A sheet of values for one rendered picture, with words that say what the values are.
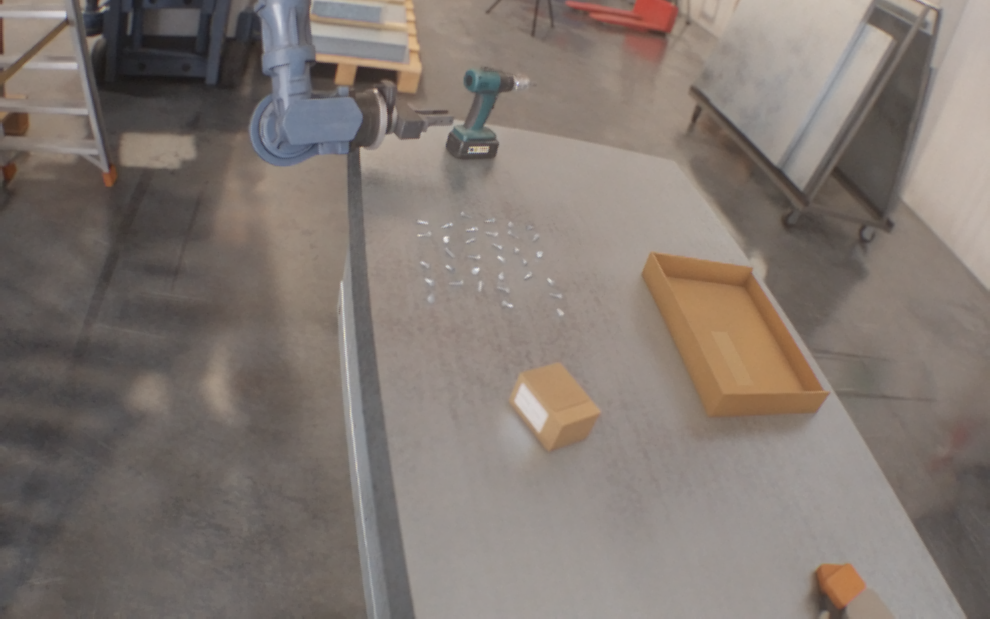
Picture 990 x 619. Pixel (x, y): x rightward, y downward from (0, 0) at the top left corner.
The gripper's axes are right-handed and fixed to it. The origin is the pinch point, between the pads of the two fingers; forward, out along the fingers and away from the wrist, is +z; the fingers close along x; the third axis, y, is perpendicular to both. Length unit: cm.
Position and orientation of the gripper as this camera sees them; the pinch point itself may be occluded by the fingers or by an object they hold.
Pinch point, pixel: (441, 116)
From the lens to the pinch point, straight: 166.5
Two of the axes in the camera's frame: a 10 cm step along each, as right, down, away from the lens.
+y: -2.3, 8.0, 5.6
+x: 4.8, 5.9, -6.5
